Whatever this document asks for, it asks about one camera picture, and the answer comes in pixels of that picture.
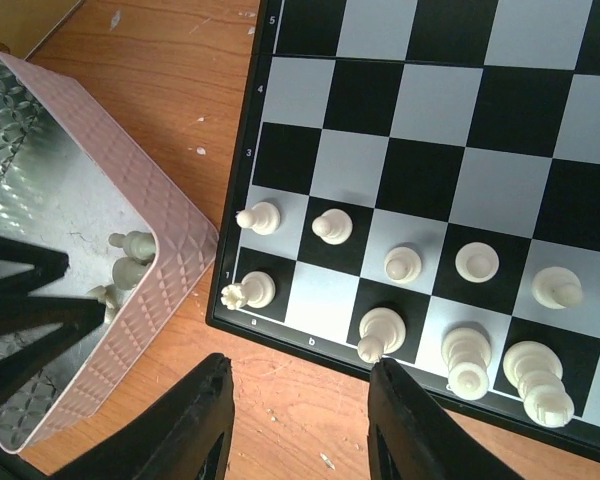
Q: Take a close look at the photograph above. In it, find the white chess piece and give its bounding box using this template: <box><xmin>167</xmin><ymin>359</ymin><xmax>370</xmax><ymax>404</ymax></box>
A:
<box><xmin>236</xmin><ymin>201</ymin><xmax>281</xmax><ymax>236</ymax></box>

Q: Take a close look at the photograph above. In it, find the pink tin box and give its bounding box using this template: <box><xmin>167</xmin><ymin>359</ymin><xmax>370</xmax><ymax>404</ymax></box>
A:
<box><xmin>0</xmin><ymin>52</ymin><xmax>218</xmax><ymax>454</ymax></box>

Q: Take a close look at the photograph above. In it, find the white chess king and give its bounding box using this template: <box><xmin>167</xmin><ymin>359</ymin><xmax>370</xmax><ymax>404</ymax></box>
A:
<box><xmin>502</xmin><ymin>341</ymin><xmax>575</xmax><ymax>428</ymax></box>

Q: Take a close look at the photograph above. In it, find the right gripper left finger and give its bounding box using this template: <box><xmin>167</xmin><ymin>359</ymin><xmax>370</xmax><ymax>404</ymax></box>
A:
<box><xmin>50</xmin><ymin>353</ymin><xmax>235</xmax><ymax>479</ymax></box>

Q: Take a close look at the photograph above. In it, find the white bishop in tin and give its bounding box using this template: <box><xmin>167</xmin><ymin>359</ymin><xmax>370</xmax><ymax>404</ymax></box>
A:
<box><xmin>108</xmin><ymin>231</ymin><xmax>156</xmax><ymax>264</ymax></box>

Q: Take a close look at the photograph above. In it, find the white pawn in tin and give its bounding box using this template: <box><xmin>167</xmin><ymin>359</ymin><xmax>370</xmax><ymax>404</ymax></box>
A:
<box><xmin>86</xmin><ymin>285</ymin><xmax>119</xmax><ymax>324</ymax></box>

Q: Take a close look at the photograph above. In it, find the black white chess board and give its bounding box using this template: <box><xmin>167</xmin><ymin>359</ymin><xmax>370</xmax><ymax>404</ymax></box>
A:
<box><xmin>207</xmin><ymin>1</ymin><xmax>600</xmax><ymax>462</ymax></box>

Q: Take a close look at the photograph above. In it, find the white chess bishop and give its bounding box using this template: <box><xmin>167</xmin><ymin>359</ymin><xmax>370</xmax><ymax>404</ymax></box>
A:
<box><xmin>357</xmin><ymin>307</ymin><xmax>406</xmax><ymax>364</ymax></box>

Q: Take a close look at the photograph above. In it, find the white piece in tin corner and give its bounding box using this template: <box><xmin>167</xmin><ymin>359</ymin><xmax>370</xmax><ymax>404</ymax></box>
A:
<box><xmin>112</xmin><ymin>257</ymin><xmax>149</xmax><ymax>291</ymax></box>

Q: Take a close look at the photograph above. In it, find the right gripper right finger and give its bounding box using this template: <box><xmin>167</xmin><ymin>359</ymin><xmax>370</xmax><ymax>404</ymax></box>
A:
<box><xmin>367</xmin><ymin>359</ymin><xmax>520</xmax><ymax>479</ymax></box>

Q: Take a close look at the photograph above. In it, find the gold tin lid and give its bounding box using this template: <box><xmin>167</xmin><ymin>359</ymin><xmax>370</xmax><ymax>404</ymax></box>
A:
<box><xmin>0</xmin><ymin>0</ymin><xmax>83</xmax><ymax>59</ymax></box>

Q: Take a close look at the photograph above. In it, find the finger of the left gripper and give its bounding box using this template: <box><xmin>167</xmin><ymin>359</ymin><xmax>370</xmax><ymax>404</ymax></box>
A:
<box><xmin>0</xmin><ymin>236</ymin><xmax>69</xmax><ymax>288</ymax></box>
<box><xmin>0</xmin><ymin>294</ymin><xmax>106</xmax><ymax>421</ymax></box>

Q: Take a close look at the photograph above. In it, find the white chess pawn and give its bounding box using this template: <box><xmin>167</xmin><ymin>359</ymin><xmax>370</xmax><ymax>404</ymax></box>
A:
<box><xmin>221</xmin><ymin>271</ymin><xmax>276</xmax><ymax>310</ymax></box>
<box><xmin>311</xmin><ymin>209</ymin><xmax>353</xmax><ymax>245</ymax></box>
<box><xmin>384</xmin><ymin>246</ymin><xmax>423</xmax><ymax>284</ymax></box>
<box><xmin>532</xmin><ymin>267</ymin><xmax>584</xmax><ymax>309</ymax></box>
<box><xmin>455</xmin><ymin>242</ymin><xmax>499</xmax><ymax>283</ymax></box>

